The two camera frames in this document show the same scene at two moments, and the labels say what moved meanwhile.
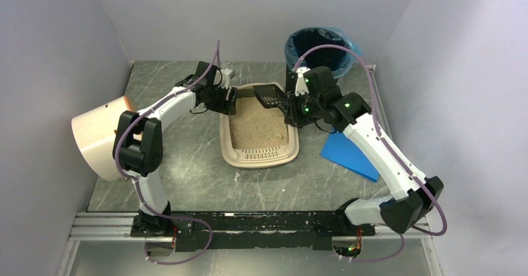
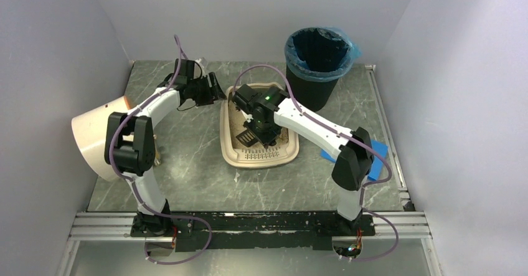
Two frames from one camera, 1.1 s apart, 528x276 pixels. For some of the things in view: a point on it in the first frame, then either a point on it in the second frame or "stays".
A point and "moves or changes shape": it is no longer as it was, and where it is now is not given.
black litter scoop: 271,96 moves or changes shape
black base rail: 241,231 stays
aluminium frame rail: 89,225 stays
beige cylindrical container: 95,131 stays
